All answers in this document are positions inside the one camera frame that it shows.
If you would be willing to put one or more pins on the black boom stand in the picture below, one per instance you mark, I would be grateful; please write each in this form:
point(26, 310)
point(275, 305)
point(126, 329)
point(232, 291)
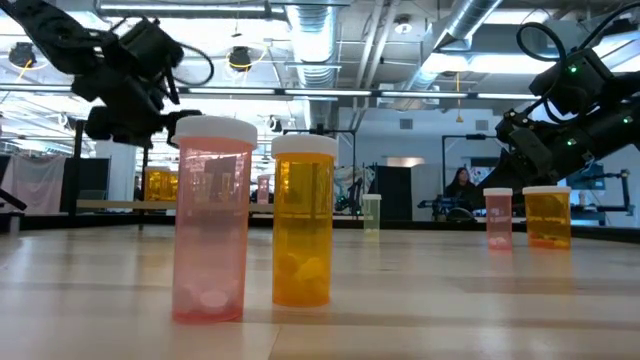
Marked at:
point(624, 190)

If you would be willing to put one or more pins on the person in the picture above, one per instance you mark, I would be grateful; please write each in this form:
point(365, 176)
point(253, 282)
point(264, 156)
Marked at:
point(462, 190)

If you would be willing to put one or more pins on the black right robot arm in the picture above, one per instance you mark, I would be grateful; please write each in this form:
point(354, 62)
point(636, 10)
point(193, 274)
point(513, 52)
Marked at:
point(575, 85)

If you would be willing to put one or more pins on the black aluminium rig frame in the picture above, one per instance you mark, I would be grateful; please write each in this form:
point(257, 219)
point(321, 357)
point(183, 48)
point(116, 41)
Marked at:
point(425, 225)

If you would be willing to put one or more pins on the pale draped cloth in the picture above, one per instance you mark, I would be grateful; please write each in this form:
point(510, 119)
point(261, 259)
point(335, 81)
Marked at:
point(350, 182)

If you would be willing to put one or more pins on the desk computer monitor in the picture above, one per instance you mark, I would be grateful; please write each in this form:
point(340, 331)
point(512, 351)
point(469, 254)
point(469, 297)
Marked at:
point(587, 180)

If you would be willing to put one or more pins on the pale hanging curtain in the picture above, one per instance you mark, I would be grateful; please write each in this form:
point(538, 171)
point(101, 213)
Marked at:
point(30, 182)

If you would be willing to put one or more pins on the wooden shelf board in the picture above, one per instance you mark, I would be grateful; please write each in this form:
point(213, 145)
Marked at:
point(125, 205)

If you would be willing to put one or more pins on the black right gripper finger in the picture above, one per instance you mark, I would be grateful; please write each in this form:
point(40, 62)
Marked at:
point(502, 175)

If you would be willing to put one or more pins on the white building column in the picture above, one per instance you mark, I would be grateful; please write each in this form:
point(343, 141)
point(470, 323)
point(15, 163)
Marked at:
point(117, 175)

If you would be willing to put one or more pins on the black ceiling lamp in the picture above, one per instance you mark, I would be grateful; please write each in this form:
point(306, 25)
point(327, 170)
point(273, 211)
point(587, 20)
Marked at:
point(240, 57)
point(21, 54)

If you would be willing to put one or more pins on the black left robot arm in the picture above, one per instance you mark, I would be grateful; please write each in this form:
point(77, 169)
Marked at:
point(50, 30)

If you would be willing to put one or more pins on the small orange medicine bottle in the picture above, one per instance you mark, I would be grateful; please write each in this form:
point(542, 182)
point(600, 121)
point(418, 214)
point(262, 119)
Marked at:
point(303, 225)

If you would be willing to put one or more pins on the black partition panel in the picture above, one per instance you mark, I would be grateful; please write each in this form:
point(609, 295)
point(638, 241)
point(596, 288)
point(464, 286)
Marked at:
point(95, 180)

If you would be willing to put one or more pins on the black background robot arm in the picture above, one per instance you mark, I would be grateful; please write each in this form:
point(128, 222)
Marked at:
point(440, 205)

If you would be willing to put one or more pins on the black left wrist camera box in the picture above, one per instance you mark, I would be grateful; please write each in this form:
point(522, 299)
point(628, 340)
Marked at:
point(150, 50)

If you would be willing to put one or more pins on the long ceiling light strip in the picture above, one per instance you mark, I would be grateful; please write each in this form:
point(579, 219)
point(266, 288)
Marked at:
point(325, 92)

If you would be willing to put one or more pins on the silver ventilation duct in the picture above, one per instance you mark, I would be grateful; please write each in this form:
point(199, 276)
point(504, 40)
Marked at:
point(465, 20)
point(315, 40)

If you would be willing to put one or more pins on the small yellow medicine bottle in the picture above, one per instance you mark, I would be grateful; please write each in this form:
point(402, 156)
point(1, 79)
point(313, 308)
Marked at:
point(371, 215)

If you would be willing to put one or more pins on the thin black shelf frame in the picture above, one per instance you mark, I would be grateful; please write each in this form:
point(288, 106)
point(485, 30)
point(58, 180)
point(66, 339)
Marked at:
point(78, 175)

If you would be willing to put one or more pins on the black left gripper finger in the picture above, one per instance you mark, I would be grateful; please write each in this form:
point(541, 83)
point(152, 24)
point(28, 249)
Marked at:
point(100, 125)
point(182, 114)

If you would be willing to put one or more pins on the black tall cabinet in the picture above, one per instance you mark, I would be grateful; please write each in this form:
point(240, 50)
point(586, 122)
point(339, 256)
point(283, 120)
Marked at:
point(395, 192)

